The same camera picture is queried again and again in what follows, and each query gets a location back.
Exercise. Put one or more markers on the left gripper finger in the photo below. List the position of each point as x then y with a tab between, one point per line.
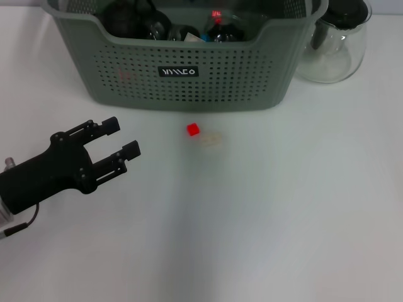
130	151
110	124

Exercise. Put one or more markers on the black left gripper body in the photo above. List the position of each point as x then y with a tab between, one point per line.
47	173

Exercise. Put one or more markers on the small red toy brick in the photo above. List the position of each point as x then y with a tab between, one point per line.
216	14
192	129

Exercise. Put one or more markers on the glass teacup with black holder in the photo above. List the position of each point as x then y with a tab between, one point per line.
157	23
225	33
181	33

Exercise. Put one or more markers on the blue square toy plate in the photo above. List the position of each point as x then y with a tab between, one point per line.
205	37

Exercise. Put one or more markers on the grey-green perforated storage bin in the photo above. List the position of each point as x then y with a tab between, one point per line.
220	88

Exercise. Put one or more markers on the dark clay teapot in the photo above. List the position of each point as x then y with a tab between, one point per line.
121	19

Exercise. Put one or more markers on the glass carafe with black lid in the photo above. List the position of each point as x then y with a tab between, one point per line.
333	63

